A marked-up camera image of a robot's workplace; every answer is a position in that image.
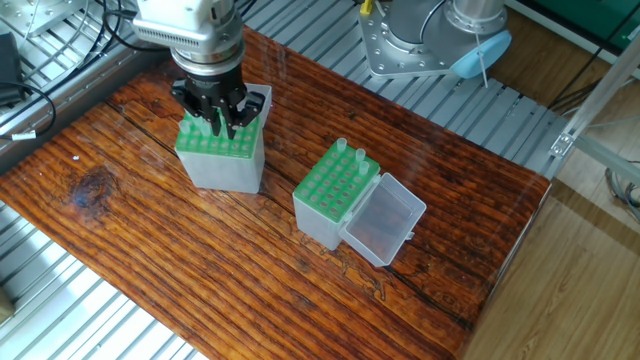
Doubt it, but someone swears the clear green-rack pipette tip box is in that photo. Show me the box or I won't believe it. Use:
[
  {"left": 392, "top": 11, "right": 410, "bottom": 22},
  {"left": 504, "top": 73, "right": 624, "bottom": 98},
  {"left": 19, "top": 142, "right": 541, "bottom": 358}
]
[
  {"left": 175, "top": 85, "right": 273, "bottom": 193},
  {"left": 293, "top": 138, "right": 428, "bottom": 269}
]

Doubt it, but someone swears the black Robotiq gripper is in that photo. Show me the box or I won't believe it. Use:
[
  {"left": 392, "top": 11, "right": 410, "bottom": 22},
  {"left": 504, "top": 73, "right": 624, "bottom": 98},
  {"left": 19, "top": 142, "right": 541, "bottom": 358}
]
[{"left": 170, "top": 60, "right": 263, "bottom": 141}]

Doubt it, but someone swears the aluminium frame post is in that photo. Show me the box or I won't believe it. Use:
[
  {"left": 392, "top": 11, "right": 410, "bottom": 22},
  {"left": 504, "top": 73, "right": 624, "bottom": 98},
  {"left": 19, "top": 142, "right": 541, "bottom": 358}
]
[{"left": 548, "top": 40, "right": 640, "bottom": 186}]

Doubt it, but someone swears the silver robot mount plate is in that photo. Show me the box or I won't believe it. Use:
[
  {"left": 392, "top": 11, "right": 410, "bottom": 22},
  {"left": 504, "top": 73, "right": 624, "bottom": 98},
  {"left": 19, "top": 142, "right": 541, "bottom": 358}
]
[{"left": 362, "top": 8, "right": 463, "bottom": 81}]

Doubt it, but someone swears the black box device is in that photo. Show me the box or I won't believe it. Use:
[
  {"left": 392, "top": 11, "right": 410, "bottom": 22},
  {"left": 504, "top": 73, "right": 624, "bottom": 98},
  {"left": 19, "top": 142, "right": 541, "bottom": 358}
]
[{"left": 0, "top": 33, "right": 23, "bottom": 104}]

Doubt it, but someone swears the thin black cable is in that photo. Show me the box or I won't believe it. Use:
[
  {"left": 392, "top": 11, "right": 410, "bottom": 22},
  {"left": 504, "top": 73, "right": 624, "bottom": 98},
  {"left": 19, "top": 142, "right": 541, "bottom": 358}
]
[{"left": 0, "top": 82, "right": 61, "bottom": 136}]

